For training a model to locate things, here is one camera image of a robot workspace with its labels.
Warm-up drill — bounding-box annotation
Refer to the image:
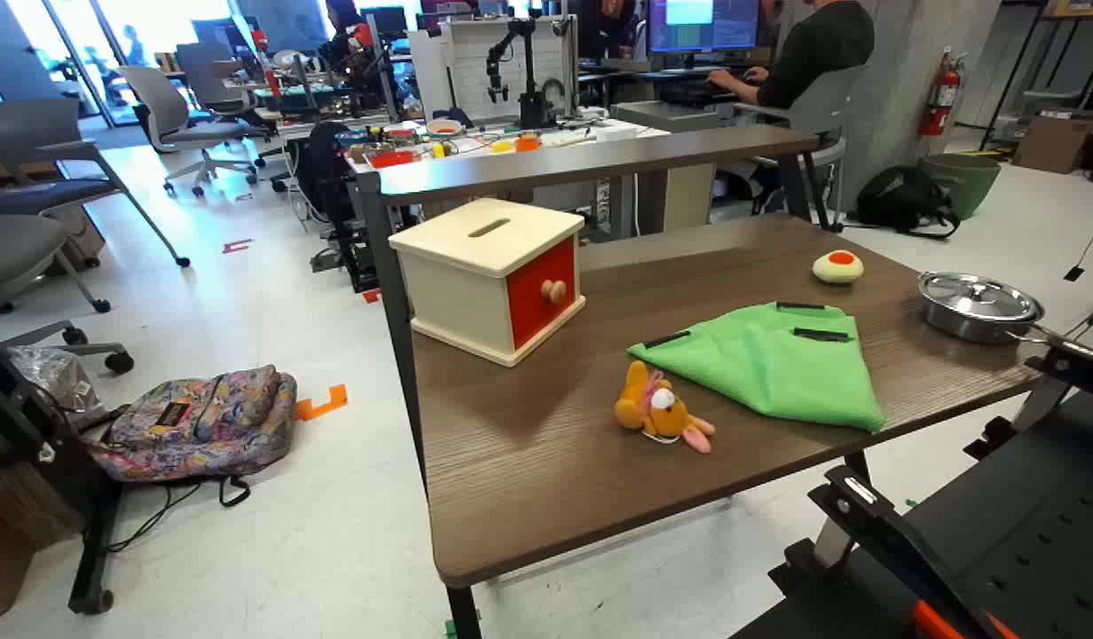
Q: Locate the silver pot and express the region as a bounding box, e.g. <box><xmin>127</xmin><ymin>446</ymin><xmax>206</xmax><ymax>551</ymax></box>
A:
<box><xmin>919</xmin><ymin>281</ymin><xmax>1055</xmax><ymax>355</ymax></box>

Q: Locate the wooden box red drawer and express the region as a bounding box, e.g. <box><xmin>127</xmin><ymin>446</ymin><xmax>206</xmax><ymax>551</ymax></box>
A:
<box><xmin>387</xmin><ymin>195</ymin><xmax>588</xmax><ymax>368</ymax></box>

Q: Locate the orange plush toy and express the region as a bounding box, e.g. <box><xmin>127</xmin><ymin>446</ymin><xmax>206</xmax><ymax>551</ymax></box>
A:
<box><xmin>612</xmin><ymin>358</ymin><xmax>718</xmax><ymax>459</ymax></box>

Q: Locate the grey long table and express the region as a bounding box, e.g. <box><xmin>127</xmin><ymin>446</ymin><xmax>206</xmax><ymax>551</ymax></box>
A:
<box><xmin>347</xmin><ymin>119</ymin><xmax>822</xmax><ymax>297</ymax></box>

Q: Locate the green cloth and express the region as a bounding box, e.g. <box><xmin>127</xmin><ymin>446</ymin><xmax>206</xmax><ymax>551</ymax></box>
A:
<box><xmin>626</xmin><ymin>297</ymin><xmax>890</xmax><ymax>438</ymax></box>

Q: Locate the orange plastic piece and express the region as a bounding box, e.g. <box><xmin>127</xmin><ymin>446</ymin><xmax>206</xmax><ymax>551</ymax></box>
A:
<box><xmin>295</xmin><ymin>380</ymin><xmax>352</xmax><ymax>425</ymax></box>

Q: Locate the round yellow toy red top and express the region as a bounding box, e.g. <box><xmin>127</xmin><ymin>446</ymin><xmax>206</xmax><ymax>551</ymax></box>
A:
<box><xmin>809</xmin><ymin>245</ymin><xmax>868</xmax><ymax>292</ymax></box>

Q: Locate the grey chair of person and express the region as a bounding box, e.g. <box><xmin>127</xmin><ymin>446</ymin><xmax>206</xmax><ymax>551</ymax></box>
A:
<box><xmin>728</xmin><ymin>66</ymin><xmax>851</xmax><ymax>229</ymax></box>

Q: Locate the computer monitor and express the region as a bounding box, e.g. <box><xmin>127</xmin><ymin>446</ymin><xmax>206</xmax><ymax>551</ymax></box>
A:
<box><xmin>643</xmin><ymin>0</ymin><xmax>767</xmax><ymax>61</ymax></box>

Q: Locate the colourful patterned backpack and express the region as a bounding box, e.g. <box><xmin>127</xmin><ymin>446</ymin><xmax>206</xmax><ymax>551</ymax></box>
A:
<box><xmin>87</xmin><ymin>361</ymin><xmax>302</xmax><ymax>486</ymax></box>

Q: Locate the person in black shirt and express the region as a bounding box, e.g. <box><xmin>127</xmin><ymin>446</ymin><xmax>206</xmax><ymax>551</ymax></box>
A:
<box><xmin>706</xmin><ymin>0</ymin><xmax>877</xmax><ymax>112</ymax></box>

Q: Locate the small grey office chair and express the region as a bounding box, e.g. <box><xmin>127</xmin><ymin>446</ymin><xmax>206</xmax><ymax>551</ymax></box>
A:
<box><xmin>119</xmin><ymin>61</ymin><xmax>262</xmax><ymax>200</ymax></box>

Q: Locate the green bin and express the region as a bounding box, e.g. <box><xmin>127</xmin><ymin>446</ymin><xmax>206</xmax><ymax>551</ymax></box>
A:
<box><xmin>922</xmin><ymin>152</ymin><xmax>1006</xmax><ymax>223</ymax></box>

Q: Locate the red fire extinguisher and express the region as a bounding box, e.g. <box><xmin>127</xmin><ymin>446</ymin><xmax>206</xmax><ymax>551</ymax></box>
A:
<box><xmin>915</xmin><ymin>47</ymin><xmax>968</xmax><ymax>143</ymax></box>

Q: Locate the large grey office chair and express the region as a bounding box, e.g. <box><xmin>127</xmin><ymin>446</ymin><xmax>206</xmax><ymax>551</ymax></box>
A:
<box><xmin>0</xmin><ymin>97</ymin><xmax>140</xmax><ymax>376</ymax></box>

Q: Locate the cardboard box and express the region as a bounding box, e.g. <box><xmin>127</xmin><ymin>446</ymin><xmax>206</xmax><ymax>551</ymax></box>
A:
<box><xmin>1013</xmin><ymin>105</ymin><xmax>1093</xmax><ymax>178</ymax></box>

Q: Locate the black robot mount frame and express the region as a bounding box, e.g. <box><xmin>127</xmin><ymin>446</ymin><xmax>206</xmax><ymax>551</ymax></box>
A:
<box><xmin>732</xmin><ymin>332</ymin><xmax>1093</xmax><ymax>639</ymax></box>

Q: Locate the black metal stand frame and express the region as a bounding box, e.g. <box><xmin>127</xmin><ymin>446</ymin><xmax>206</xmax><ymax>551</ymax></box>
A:
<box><xmin>0</xmin><ymin>328</ymin><xmax>127</xmax><ymax>616</ymax></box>

